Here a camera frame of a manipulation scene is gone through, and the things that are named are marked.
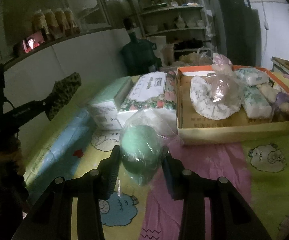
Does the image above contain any leopard print cloth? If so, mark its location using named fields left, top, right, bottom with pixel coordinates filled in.
left=45, top=72, right=81, bottom=120

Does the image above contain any green ball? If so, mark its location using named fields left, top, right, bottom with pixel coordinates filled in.
left=119, top=109, right=178, bottom=186

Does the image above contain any pink item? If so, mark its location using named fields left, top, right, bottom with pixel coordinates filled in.
left=206, top=53, right=244, bottom=112

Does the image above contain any left hand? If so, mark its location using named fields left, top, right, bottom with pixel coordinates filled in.
left=0, top=152, right=26, bottom=178

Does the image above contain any colourful cartoon table cloth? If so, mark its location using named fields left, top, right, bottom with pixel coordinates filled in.
left=24, top=71, right=289, bottom=240

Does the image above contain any mint green carton box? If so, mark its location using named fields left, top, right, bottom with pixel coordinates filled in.
left=86, top=76, right=134, bottom=131

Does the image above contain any orange rimmed cardboard box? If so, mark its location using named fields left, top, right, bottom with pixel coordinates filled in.
left=176, top=65, right=289, bottom=146

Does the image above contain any pale green tissue pack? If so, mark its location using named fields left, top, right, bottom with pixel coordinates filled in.
left=242, top=86, right=273, bottom=119

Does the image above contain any white fluffy scrunchie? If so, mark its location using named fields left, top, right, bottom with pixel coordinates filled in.
left=190, top=76, right=241, bottom=120

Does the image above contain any plush doll purple dress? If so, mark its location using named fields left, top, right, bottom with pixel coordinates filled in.
left=257, top=82, right=289, bottom=123

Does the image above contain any floral tissue package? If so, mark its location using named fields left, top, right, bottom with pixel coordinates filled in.
left=117, top=71, right=178, bottom=128

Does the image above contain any green water jug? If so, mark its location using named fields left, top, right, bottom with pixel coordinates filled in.
left=121, top=17, right=162, bottom=76

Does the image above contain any clear plastic bag on floor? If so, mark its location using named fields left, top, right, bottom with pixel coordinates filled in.
left=179, top=49, right=212, bottom=66

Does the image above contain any black refrigerator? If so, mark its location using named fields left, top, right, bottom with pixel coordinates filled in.
left=210, top=0, right=261, bottom=67

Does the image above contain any metal kitchen shelf rack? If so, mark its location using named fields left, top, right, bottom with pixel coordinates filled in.
left=132, top=0, right=215, bottom=60

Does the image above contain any glass door wall cabinet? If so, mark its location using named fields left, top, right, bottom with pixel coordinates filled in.
left=0, top=0, right=132, bottom=55

